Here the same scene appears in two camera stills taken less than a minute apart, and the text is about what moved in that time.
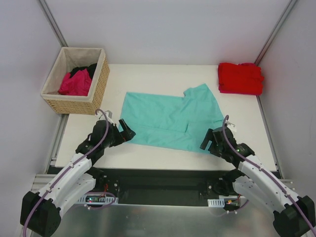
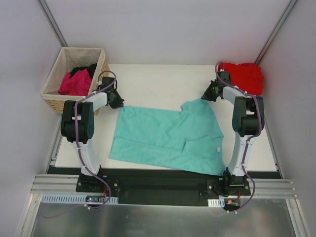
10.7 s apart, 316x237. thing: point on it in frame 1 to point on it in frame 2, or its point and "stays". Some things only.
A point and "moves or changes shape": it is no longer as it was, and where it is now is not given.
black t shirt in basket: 91,69 stays
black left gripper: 121,134 to 116,101
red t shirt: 244,78 stays
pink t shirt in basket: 78,84 stays
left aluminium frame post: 54,23 stays
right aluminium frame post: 275,32 stays
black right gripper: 212,142 to 209,93
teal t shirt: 173,122 moves or changes shape
